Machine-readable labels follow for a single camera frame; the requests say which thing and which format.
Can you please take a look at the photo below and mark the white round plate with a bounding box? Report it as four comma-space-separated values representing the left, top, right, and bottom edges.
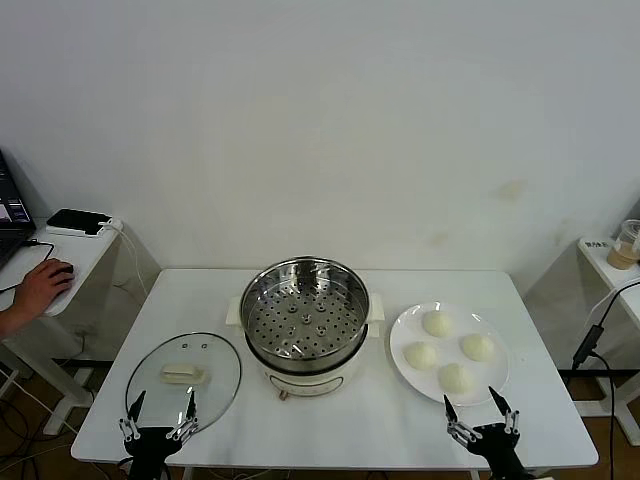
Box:
388, 300, 512, 406

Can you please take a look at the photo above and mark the black mouse cable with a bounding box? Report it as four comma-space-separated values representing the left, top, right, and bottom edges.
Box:
0, 238, 56, 294

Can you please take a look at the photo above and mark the white side table with laptop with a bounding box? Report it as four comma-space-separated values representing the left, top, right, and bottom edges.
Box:
0, 219, 162, 436

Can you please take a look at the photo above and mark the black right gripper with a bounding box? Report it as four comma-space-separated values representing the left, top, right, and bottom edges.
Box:
442, 385, 529, 480

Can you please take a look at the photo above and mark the black floor cable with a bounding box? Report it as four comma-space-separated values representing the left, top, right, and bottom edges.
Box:
0, 394, 39, 459

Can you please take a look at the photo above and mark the black laptop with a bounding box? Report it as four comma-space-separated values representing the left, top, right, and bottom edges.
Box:
0, 148, 38, 269

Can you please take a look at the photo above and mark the white steamed baozi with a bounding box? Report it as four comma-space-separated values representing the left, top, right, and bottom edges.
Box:
402, 341, 438, 372
422, 309, 455, 339
459, 333, 496, 362
438, 363, 476, 394

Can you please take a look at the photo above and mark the white thin cable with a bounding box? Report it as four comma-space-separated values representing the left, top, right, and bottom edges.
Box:
586, 285, 629, 327

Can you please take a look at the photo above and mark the glass lid with cream handle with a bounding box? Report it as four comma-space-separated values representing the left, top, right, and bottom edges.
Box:
124, 330, 243, 434

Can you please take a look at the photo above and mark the white electric cooking pot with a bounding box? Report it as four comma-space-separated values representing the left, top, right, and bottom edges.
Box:
226, 292, 387, 402

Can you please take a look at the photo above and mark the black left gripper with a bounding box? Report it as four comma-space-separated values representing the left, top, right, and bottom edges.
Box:
118, 389, 201, 480

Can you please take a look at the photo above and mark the bare person forearm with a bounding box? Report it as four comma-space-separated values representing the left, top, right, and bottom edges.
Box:
0, 303, 26, 340

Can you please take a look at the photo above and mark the white side table with cup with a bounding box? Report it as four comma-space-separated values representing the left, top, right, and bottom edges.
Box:
522, 234, 640, 444

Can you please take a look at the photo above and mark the white floor cable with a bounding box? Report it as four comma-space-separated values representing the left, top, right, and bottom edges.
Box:
0, 367, 79, 434

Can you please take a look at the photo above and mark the bare person hand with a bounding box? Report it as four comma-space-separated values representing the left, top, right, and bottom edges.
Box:
13, 259, 77, 322

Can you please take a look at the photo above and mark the black smartphone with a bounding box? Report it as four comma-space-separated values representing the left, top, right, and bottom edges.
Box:
46, 208, 113, 234

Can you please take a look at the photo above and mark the clear plastic drink cup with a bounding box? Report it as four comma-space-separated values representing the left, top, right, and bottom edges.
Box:
606, 218, 640, 269

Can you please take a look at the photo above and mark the white charging cable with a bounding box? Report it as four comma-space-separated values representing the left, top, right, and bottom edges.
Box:
99, 219, 149, 301

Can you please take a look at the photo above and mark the stainless steel steamer basket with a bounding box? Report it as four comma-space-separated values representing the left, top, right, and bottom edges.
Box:
238, 255, 372, 362

